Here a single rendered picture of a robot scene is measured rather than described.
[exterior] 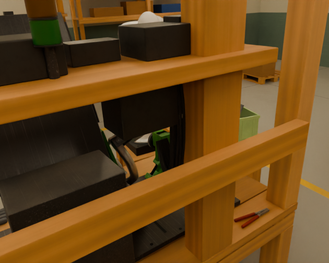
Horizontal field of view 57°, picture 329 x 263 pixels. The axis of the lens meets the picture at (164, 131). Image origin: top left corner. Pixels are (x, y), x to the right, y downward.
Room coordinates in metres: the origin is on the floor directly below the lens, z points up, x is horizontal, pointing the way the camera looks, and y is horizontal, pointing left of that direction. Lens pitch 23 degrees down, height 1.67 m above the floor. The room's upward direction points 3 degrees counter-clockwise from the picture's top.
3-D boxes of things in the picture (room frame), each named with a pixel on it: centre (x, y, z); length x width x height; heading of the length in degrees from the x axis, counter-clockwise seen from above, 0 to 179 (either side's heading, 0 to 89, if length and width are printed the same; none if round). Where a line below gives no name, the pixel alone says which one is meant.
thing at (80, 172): (0.71, 0.29, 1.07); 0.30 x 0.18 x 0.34; 124
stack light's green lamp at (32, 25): (0.57, 0.20, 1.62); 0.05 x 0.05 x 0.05
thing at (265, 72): (6.75, -2.13, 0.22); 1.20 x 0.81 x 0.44; 26
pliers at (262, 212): (0.93, -0.33, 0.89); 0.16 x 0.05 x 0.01; 119
